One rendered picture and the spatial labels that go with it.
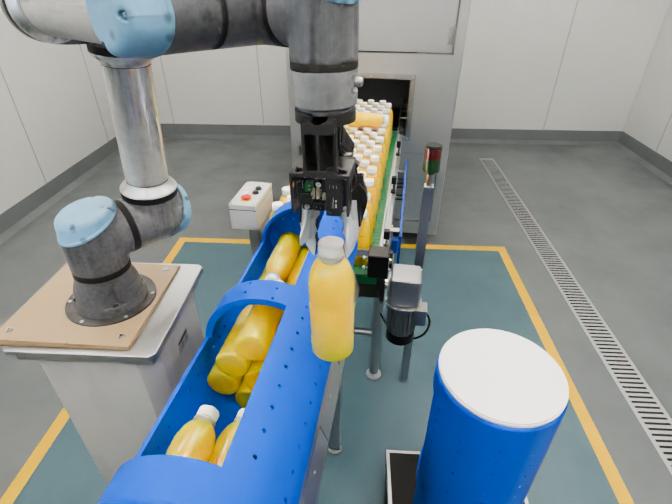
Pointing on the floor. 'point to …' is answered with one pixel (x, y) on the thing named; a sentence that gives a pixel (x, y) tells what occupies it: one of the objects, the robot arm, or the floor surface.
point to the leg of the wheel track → (336, 426)
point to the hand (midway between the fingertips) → (331, 245)
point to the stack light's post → (419, 262)
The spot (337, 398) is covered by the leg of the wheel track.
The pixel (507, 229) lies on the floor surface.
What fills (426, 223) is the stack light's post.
